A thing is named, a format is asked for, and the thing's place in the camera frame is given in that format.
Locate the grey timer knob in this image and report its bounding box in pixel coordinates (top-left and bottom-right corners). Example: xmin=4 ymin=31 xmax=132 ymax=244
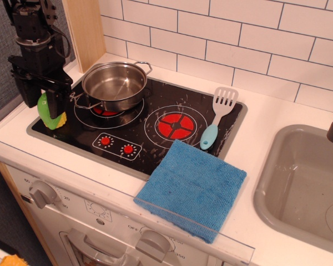
xmin=29 ymin=181 xmax=57 ymax=209

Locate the grey spatula with blue handle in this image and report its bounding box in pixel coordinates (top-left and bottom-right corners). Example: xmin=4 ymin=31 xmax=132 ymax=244
xmin=200 ymin=87 xmax=239 ymax=150

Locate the green yellow toy corn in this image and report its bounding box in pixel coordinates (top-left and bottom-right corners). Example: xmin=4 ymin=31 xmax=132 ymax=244
xmin=37 ymin=93 xmax=67 ymax=130

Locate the blue folded cloth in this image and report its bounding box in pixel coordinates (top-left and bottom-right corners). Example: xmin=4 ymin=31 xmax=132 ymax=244
xmin=134 ymin=140 xmax=246 ymax=244

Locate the grey oven door handle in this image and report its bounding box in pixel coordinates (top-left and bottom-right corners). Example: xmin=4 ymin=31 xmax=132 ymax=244
xmin=66 ymin=229 xmax=142 ymax=265

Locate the right red stove knob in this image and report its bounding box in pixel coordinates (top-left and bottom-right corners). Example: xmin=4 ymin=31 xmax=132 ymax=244
xmin=123 ymin=145 xmax=134 ymax=155

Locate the black toy stovetop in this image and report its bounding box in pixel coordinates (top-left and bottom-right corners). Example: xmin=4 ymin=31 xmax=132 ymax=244
xmin=26 ymin=76 xmax=248 ymax=181

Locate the left red stove knob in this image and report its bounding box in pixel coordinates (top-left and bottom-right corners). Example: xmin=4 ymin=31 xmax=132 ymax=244
xmin=100 ymin=136 xmax=111 ymax=146

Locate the red stove knob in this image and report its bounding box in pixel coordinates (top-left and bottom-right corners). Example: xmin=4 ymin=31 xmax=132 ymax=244
xmin=100 ymin=136 xmax=111 ymax=146
xmin=123 ymin=145 xmax=134 ymax=155

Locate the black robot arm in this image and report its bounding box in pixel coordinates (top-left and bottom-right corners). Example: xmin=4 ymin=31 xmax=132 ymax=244
xmin=3 ymin=1 xmax=73 ymax=119

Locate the orange object at corner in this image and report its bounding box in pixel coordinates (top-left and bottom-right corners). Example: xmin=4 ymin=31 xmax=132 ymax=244
xmin=0 ymin=254 xmax=28 ymax=266

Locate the grey toy sink basin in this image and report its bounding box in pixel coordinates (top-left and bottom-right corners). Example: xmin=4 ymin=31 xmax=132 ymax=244
xmin=254 ymin=125 xmax=333 ymax=253

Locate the stainless steel pot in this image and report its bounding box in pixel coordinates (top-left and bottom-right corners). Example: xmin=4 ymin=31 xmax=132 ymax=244
xmin=70 ymin=62 xmax=153 ymax=112

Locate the grey oven temperature knob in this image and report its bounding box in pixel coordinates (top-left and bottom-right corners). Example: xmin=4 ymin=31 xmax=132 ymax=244
xmin=135 ymin=230 xmax=171 ymax=263

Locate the wooden side panel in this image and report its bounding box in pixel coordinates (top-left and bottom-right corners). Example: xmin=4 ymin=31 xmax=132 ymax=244
xmin=62 ymin=0 xmax=106 ymax=73

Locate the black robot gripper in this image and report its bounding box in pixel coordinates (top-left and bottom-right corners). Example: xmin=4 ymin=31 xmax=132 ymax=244
xmin=8 ymin=35 xmax=73 ymax=119

